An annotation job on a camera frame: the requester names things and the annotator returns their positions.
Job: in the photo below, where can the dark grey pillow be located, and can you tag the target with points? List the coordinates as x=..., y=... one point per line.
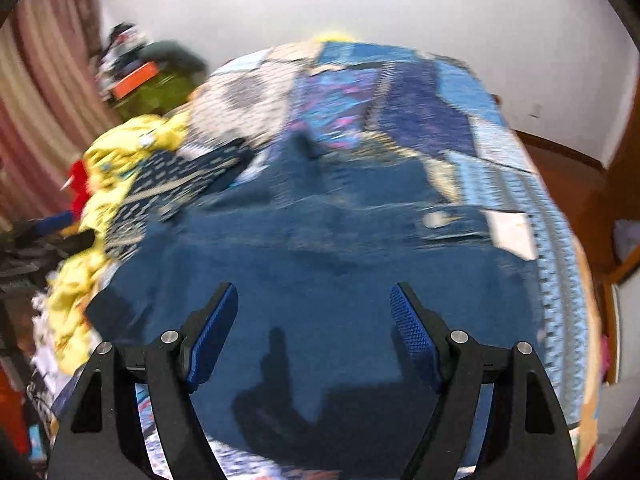
x=175, y=55

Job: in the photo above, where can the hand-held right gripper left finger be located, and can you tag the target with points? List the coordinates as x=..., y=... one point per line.
x=212, y=340

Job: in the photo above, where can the yellow cartoon print blanket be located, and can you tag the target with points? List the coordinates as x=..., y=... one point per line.
x=125, y=135

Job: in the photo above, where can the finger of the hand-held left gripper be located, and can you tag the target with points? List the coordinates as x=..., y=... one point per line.
x=52, y=224

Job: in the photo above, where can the yellow plush toy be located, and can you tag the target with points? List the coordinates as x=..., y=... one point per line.
x=334, y=37

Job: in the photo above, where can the pile of clothes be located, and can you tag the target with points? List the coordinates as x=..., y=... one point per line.
x=120, y=45

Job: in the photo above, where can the navy dotted cloth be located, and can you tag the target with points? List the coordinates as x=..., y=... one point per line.
x=175, y=180

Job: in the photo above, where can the striped brown curtain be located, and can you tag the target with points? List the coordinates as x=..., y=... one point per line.
x=45, y=85

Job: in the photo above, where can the brown wooden door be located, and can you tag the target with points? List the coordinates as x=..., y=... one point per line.
x=622, y=150

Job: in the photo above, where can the blue denim jacket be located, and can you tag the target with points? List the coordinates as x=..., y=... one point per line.
x=325, y=260

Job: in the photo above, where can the red plush toy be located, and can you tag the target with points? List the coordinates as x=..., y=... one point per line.
x=80, y=190

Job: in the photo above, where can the orange box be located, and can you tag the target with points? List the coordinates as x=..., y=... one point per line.
x=132, y=81

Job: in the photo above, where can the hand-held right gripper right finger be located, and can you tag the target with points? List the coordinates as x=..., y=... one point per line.
x=415, y=340

